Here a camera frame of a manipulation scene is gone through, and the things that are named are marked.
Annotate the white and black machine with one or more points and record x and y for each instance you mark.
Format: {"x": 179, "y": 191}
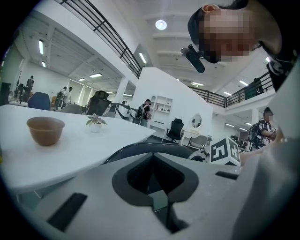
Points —
{"x": 122, "y": 111}

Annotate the black head camera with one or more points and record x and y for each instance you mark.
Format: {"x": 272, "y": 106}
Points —
{"x": 194, "y": 58}

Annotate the white vanity table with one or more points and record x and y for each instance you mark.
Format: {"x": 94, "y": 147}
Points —
{"x": 188, "y": 134}

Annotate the oval mirror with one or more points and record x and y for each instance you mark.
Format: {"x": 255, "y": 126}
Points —
{"x": 197, "y": 120}

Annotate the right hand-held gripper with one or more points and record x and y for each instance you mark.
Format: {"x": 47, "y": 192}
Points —
{"x": 220, "y": 152}

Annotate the black mesh office chair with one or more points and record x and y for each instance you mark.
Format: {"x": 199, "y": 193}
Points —
{"x": 98, "y": 105}

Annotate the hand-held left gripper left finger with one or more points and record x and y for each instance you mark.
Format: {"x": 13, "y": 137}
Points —
{"x": 93, "y": 206}

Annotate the person's black shirt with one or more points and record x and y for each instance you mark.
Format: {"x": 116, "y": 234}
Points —
{"x": 279, "y": 68}

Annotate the brown bowl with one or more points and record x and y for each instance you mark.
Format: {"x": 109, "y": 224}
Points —
{"x": 45, "y": 131}

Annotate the black coat stand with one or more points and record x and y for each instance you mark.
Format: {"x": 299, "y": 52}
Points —
{"x": 20, "y": 79}

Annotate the beige chair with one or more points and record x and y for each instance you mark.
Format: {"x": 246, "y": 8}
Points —
{"x": 199, "y": 141}

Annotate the person's head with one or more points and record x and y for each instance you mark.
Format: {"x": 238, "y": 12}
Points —
{"x": 234, "y": 30}

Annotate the ceiling strip light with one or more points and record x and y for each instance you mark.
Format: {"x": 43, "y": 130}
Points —
{"x": 41, "y": 47}
{"x": 142, "y": 57}
{"x": 95, "y": 75}

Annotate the black metal railing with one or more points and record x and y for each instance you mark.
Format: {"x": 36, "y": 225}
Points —
{"x": 234, "y": 96}
{"x": 112, "y": 37}

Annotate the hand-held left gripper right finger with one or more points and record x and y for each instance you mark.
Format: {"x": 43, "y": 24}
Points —
{"x": 206, "y": 199}

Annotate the small potted plant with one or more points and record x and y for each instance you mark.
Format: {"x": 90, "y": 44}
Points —
{"x": 96, "y": 122}

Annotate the round ceiling lamp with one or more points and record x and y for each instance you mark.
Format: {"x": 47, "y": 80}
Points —
{"x": 161, "y": 24}

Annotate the white wall shelf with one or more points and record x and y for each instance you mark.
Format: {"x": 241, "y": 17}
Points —
{"x": 161, "y": 107}

